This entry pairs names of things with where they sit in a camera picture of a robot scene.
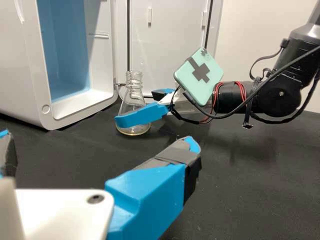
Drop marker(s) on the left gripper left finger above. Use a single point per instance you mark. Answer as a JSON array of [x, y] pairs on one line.
[[7, 152]]

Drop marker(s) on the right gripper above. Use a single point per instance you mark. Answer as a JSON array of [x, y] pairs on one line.
[[168, 99]]

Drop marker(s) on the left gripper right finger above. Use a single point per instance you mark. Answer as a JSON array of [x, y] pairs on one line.
[[155, 185]]

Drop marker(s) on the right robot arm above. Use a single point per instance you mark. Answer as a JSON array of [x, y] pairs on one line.
[[282, 90]]

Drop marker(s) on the clear flask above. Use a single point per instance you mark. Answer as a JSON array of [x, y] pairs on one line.
[[132, 100]]

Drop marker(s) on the white incubator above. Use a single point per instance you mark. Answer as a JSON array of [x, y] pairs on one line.
[[20, 62]]

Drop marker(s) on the right wrist camera phone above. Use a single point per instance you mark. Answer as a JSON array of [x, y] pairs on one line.
[[197, 75]]

